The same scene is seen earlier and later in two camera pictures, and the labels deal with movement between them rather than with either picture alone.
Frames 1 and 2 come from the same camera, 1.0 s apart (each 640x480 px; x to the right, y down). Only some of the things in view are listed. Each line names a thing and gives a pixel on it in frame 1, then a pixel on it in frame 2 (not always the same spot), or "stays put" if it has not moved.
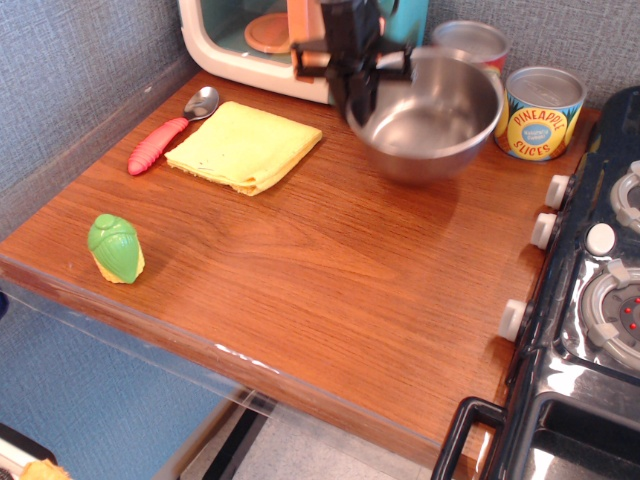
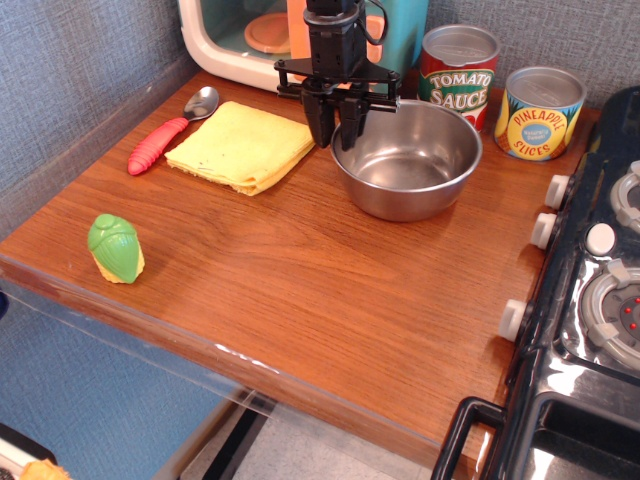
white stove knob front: x=512 y=319 stays put
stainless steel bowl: x=428 y=127 to x=407 y=164
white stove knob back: x=556 y=190 stays put
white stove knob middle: x=542 y=230 stays put
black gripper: x=354 y=55 to x=337 y=65
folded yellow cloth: x=243 y=148 stays put
